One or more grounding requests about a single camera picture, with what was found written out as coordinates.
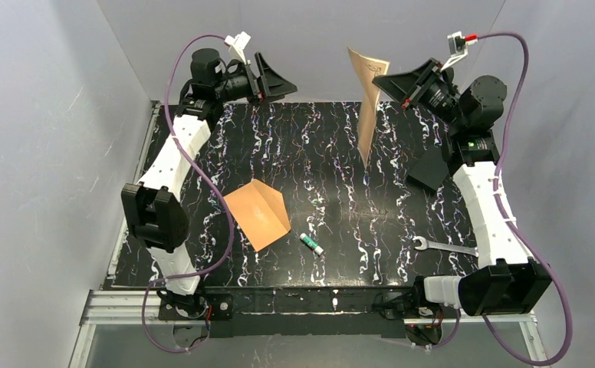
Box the beige ornate letter sheet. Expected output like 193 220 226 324
347 48 390 167

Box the orange paper envelope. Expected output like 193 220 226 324
224 179 291 252

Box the green white glue stick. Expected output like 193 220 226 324
299 233 324 256

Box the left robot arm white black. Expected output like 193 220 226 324
121 48 298 296

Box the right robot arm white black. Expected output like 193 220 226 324
372 58 551 316

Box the black square pad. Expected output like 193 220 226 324
406 146 449 192

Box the silver open-end wrench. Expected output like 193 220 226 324
413 236 478 258

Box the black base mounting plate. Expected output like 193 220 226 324
156 285 461 340

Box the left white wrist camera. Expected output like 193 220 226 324
224 31 251 65

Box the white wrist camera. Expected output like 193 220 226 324
224 31 251 65
441 31 478 71

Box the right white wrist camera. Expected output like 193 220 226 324
441 31 478 71

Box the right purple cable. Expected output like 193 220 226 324
424 32 574 367

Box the aluminium frame rail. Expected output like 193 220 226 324
68 289 551 368

